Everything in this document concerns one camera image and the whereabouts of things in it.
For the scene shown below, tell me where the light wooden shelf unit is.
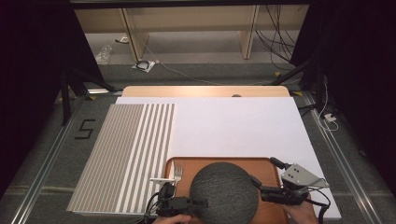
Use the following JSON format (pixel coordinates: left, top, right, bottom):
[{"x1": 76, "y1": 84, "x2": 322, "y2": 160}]
[{"x1": 74, "y1": 4, "x2": 310, "y2": 62}]

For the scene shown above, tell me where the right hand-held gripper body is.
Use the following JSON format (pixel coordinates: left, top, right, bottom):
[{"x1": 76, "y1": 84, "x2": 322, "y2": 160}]
[{"x1": 260, "y1": 163, "x2": 331, "y2": 207}]

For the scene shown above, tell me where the black textured plate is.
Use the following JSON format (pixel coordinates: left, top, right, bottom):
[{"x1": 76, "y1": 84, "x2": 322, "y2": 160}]
[{"x1": 189, "y1": 161, "x2": 260, "y2": 224}]

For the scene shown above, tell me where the person's left hand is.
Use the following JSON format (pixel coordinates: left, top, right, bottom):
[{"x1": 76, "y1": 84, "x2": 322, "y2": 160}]
[{"x1": 151, "y1": 213, "x2": 192, "y2": 224}]

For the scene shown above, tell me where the packet with black cable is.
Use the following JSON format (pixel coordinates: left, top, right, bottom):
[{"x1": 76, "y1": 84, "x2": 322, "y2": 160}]
[{"x1": 132, "y1": 59, "x2": 156, "y2": 74}]

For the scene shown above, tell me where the left hand-held gripper cable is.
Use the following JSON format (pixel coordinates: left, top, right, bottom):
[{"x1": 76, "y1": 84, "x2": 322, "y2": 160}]
[{"x1": 143, "y1": 191, "x2": 163, "y2": 221}]

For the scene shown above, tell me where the brown wooden tray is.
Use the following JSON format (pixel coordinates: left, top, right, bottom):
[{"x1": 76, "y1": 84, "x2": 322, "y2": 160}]
[{"x1": 163, "y1": 156, "x2": 291, "y2": 224}]

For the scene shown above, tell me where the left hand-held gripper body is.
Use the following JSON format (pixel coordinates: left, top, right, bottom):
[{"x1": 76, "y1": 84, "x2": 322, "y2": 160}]
[{"x1": 149, "y1": 177, "x2": 201, "y2": 218}]

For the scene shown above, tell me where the black curtain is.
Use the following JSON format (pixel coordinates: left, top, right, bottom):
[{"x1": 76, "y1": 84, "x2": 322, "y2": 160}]
[
  {"x1": 0, "y1": 0, "x2": 106, "y2": 200},
  {"x1": 290, "y1": 0, "x2": 396, "y2": 195}
]

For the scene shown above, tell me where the right hand-held gripper cable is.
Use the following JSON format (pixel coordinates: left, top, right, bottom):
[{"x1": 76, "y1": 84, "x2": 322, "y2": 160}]
[{"x1": 306, "y1": 188, "x2": 332, "y2": 224}]

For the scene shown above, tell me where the silver fork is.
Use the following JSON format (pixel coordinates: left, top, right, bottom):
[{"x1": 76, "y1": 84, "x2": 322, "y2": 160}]
[{"x1": 173, "y1": 166, "x2": 184, "y2": 189}]

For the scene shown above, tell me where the aluminium floor rail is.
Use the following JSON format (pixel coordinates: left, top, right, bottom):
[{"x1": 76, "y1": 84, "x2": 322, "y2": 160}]
[
  {"x1": 303, "y1": 92, "x2": 383, "y2": 224},
  {"x1": 10, "y1": 98, "x2": 86, "y2": 224}
]

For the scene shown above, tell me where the striped woven placemat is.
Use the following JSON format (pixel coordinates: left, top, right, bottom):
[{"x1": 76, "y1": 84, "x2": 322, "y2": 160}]
[{"x1": 66, "y1": 103, "x2": 177, "y2": 217}]

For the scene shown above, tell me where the black metal stand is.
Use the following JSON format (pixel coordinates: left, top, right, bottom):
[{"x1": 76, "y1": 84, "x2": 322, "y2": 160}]
[
  {"x1": 269, "y1": 54, "x2": 327, "y2": 110},
  {"x1": 60, "y1": 65, "x2": 117, "y2": 126}
]

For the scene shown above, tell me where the clear plastic bag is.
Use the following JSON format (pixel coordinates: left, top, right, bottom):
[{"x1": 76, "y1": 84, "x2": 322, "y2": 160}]
[{"x1": 94, "y1": 44, "x2": 113, "y2": 65}]

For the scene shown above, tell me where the hand-held gripper cable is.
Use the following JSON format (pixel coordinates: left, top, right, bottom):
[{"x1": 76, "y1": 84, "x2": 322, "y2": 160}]
[
  {"x1": 306, "y1": 188, "x2": 332, "y2": 224},
  {"x1": 143, "y1": 191, "x2": 163, "y2": 221}
]

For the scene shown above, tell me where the person's right hand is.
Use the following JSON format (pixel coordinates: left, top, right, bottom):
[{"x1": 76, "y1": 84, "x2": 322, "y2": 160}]
[{"x1": 279, "y1": 199, "x2": 320, "y2": 224}]

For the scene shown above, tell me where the white adapter cable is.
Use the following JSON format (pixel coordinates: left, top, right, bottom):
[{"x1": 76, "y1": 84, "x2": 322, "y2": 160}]
[{"x1": 317, "y1": 74, "x2": 341, "y2": 133}]

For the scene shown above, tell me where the bundle of black cables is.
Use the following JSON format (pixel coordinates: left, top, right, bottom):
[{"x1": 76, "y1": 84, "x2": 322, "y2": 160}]
[{"x1": 254, "y1": 4, "x2": 301, "y2": 63}]

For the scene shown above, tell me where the white board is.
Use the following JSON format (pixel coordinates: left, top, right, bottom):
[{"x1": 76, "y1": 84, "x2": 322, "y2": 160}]
[{"x1": 115, "y1": 96, "x2": 342, "y2": 220}]

